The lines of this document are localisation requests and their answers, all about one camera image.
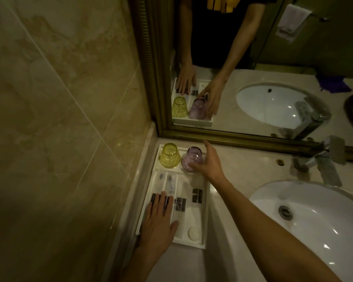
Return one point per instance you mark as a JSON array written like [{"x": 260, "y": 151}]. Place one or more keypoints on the clear toothbrush packet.
[
  {"x": 159, "y": 185},
  {"x": 172, "y": 186}
]

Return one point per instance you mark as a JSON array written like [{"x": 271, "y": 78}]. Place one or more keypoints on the gold framed mirror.
[{"x": 253, "y": 41}]

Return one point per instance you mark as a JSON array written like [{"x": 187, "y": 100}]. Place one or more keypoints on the person's right hand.
[{"x": 213, "y": 168}]

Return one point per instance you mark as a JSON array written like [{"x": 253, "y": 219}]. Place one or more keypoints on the yellow glass cup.
[{"x": 169, "y": 156}]

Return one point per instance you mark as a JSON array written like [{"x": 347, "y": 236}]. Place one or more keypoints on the small black-label packet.
[{"x": 180, "y": 204}]

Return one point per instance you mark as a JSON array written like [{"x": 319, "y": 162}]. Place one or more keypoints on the person's left forearm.
[{"x": 141, "y": 267}]

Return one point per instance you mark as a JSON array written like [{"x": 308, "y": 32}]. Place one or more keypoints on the metal sink drain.
[{"x": 285, "y": 212}]

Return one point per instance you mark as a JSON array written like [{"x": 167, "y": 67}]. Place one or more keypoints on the person's left hand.
[{"x": 157, "y": 229}]

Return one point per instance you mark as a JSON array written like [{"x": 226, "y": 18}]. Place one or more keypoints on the small metal counter cap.
[{"x": 280, "y": 162}]

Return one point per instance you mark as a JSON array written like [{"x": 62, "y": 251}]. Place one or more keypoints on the white sink basin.
[{"x": 326, "y": 226}]

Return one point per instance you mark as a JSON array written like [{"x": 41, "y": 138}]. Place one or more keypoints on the chrome faucet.
[{"x": 326, "y": 161}]

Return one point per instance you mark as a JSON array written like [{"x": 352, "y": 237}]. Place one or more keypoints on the person's left thumb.
[{"x": 175, "y": 227}]

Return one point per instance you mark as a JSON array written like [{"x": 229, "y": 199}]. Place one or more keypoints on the white amenity tray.
[{"x": 194, "y": 215}]

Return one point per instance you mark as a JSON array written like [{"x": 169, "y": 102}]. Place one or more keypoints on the white black-label sachet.
[{"x": 197, "y": 195}]

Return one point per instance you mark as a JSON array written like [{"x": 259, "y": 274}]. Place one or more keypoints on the purple glass cup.
[{"x": 189, "y": 160}]

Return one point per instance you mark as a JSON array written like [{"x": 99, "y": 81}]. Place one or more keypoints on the person's right thumb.
[{"x": 197, "y": 166}]

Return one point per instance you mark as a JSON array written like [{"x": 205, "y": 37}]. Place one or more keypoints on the round white soap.
[{"x": 194, "y": 233}]

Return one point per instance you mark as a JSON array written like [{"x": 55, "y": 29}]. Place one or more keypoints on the person's left little finger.
[{"x": 147, "y": 214}]

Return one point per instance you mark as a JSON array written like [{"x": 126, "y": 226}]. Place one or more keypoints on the person's left middle finger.
[{"x": 161, "y": 204}]

